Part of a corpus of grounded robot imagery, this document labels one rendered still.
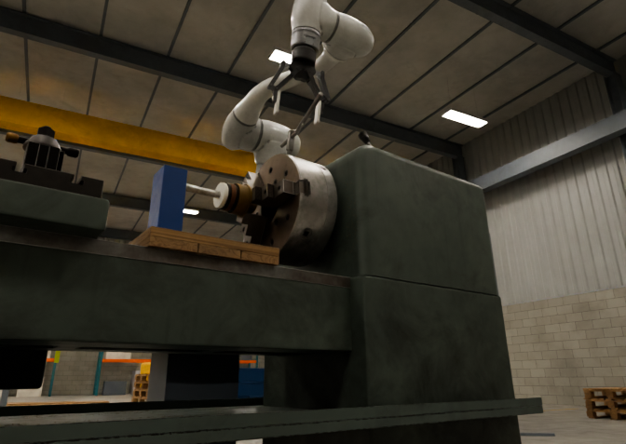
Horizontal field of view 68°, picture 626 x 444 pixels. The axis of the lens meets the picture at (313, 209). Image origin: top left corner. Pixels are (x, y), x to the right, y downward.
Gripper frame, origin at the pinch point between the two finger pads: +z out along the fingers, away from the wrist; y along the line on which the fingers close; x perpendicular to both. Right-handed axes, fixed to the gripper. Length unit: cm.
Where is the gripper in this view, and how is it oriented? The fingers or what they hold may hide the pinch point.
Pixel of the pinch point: (296, 114)
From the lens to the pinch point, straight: 140.7
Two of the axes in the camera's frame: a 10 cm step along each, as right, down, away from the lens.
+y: 9.3, 1.6, 3.2
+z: -1.0, 9.8, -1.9
